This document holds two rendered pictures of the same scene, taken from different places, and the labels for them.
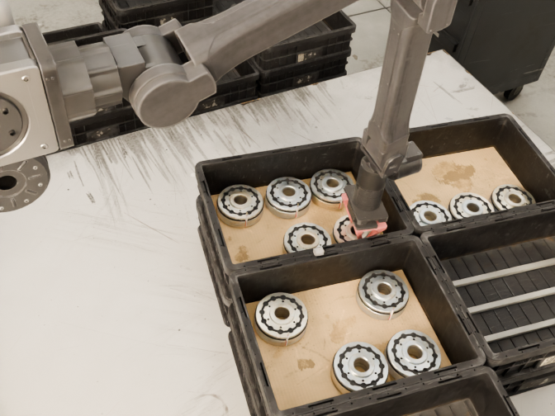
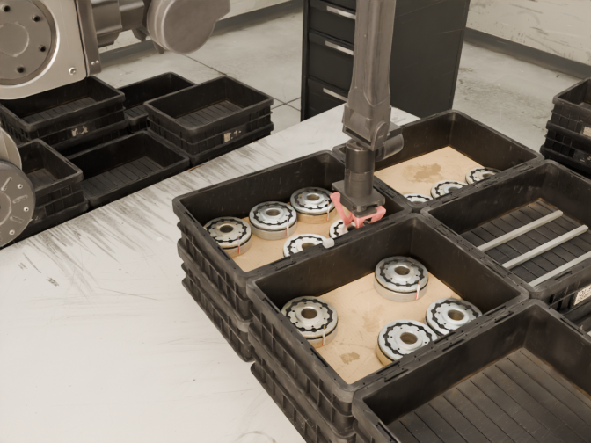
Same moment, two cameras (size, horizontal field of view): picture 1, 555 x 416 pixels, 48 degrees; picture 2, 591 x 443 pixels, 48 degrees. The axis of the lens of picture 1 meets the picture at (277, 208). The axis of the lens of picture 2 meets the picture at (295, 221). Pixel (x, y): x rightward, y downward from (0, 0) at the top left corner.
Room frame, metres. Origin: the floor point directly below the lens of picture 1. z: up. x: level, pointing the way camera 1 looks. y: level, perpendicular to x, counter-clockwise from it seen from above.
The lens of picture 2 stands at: (-0.20, 0.17, 1.68)
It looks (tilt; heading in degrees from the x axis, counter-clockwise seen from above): 35 degrees down; 348
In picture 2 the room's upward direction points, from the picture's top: 1 degrees clockwise
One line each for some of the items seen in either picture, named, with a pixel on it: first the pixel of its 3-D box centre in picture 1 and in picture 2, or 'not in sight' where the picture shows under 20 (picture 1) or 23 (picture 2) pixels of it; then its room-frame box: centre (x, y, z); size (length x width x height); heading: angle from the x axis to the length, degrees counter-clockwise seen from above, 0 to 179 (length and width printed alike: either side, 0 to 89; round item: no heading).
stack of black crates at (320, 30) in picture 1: (287, 64); (212, 152); (2.12, 0.03, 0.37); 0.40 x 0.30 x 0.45; 123
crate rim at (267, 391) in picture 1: (353, 319); (386, 293); (0.62, -0.16, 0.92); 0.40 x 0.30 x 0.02; 112
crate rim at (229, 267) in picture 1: (301, 200); (291, 209); (0.90, -0.05, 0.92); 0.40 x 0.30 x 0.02; 112
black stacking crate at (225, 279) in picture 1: (298, 215); (290, 229); (0.90, -0.05, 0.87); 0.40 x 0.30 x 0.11; 112
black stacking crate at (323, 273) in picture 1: (348, 333); (383, 314); (0.62, -0.16, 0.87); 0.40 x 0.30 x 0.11; 112
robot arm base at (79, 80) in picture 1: (78, 80); (94, 5); (0.56, 0.24, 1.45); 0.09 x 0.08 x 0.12; 33
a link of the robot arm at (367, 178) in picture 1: (376, 172); (361, 154); (0.88, -0.18, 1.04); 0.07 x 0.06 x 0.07; 123
